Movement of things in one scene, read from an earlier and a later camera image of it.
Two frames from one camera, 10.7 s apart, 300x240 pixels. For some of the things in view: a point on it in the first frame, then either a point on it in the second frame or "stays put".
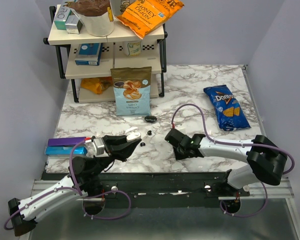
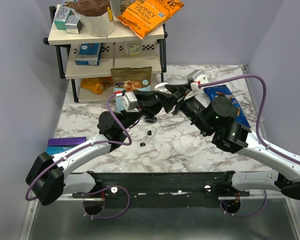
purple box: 65,141 stays put
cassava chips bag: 132,86 stays put
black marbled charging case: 150,119 stays put
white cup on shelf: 132,48 stays put
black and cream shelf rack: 87,60 stays put
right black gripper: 178,156 to 180,91
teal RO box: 61,17 stays put
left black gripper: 118,147 to 148,103
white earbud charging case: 133,133 to 161,87
